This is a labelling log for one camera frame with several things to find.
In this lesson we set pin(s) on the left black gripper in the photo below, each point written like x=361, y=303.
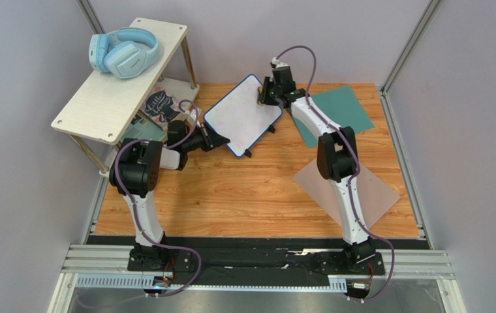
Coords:
x=212, y=139

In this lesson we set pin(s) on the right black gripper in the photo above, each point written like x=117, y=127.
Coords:
x=267, y=92

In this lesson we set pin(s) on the blue framed whiteboard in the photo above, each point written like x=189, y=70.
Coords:
x=239, y=117

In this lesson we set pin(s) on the yellow bone-shaped eraser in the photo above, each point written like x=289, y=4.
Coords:
x=260, y=96

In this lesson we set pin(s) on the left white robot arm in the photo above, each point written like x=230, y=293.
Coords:
x=135, y=173

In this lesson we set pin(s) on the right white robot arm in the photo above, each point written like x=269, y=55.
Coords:
x=337, y=160

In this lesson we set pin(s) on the teal mat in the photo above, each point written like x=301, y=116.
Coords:
x=343, y=107

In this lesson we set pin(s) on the dark floral book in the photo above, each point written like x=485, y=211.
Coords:
x=162, y=107

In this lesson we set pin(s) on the teal book under shelf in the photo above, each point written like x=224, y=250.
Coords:
x=142, y=127

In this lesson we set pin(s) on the white two-tier shelf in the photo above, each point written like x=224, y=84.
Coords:
x=104, y=105

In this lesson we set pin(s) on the light blue headphones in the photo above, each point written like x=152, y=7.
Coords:
x=125, y=53

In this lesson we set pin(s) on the pinkish grey mat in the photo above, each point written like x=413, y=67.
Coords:
x=376, y=197

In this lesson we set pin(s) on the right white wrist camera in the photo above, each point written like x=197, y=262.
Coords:
x=278, y=65

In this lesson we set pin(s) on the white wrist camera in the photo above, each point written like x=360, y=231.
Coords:
x=278, y=65
x=193, y=116

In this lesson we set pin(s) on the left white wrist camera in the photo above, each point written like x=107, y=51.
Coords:
x=193, y=116

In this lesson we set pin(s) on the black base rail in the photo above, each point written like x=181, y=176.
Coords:
x=256, y=262

